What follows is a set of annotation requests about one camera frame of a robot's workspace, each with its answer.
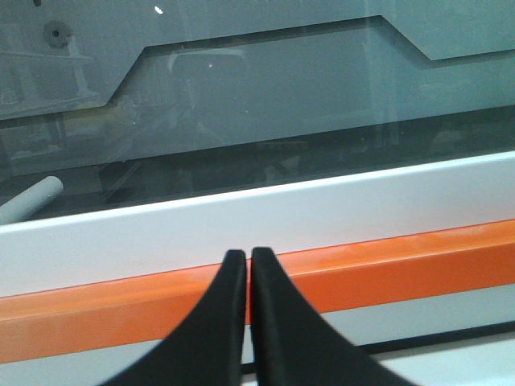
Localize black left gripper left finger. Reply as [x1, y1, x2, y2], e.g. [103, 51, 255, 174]
[104, 250, 246, 385]

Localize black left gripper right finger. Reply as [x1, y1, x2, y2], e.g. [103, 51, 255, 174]
[251, 247, 409, 385]

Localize white fume hood sash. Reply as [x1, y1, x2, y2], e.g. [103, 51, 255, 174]
[1, 1, 514, 343]

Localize rolled grey mat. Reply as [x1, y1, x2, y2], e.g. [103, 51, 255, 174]
[1, 176, 64, 225]

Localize orange sash handle bar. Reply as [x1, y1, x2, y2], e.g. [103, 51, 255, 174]
[1, 220, 514, 363]

